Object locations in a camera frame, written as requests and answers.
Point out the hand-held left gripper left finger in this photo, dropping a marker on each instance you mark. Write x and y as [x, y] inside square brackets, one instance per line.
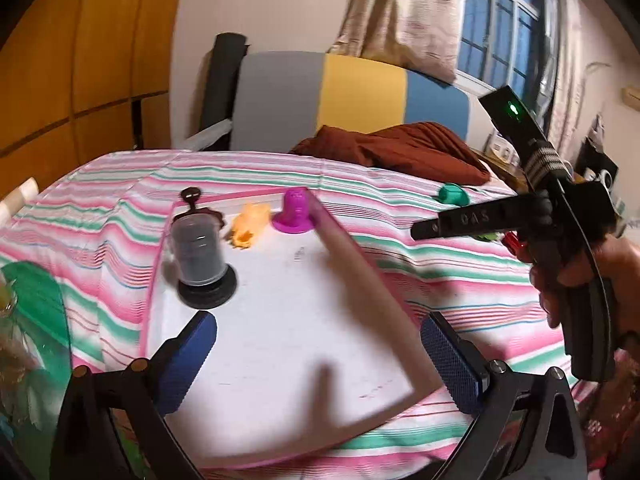
[187, 360]

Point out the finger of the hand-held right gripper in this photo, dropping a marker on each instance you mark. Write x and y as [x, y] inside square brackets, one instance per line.
[475, 220]

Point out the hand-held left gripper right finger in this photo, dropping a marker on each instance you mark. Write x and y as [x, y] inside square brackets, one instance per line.
[450, 360]

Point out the green plastic cup toy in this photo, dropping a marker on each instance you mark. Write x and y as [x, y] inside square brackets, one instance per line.
[452, 194]

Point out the red plastic toy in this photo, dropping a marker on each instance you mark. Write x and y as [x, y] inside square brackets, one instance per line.
[515, 245]

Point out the black cylinder toy with base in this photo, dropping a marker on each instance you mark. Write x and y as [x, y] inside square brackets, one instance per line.
[200, 255]

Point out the white tray with pink rim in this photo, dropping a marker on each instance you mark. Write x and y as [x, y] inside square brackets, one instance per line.
[290, 320]

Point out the orange plastic toy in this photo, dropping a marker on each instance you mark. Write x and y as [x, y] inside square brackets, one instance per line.
[250, 225]

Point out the dark brown small toy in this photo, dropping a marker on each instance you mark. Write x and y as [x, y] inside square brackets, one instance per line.
[192, 197]

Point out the magenta plastic cup toy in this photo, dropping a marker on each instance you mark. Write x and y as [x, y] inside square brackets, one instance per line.
[295, 210]

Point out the person's right forearm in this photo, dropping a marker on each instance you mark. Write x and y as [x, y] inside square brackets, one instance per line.
[615, 410]

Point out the person's right hand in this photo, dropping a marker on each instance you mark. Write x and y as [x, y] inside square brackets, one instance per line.
[625, 285]

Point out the wooden bedside desk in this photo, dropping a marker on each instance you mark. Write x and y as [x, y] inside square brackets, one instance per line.
[505, 177]

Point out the white box with blue label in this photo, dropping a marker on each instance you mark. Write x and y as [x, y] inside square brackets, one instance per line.
[502, 149]

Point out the rust red blanket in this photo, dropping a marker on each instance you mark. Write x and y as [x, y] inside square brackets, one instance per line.
[400, 152]

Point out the round green glass table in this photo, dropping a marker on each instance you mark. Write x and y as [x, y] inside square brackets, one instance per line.
[35, 310]

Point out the grey yellow blue headboard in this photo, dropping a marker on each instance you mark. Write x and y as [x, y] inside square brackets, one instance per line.
[360, 95]

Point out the pink green striped blanket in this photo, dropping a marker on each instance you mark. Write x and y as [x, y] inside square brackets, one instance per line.
[100, 200]

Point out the grey sheer curtain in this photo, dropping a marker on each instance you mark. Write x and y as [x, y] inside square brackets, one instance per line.
[562, 60]

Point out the window with blue panes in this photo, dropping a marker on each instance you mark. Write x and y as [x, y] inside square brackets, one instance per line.
[500, 25]

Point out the white air conditioner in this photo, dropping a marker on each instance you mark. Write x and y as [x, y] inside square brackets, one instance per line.
[631, 95]

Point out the beige patterned curtain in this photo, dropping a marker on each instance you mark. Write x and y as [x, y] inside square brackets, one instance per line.
[400, 10]

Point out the grey cushion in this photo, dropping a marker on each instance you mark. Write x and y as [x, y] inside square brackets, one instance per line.
[210, 134]

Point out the stack of white paper cups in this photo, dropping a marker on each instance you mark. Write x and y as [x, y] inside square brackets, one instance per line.
[17, 197]

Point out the black rolled mat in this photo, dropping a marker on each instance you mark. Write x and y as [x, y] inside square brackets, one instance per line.
[220, 85]

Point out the wooden wardrobe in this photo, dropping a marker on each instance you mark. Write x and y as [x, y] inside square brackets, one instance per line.
[75, 60]

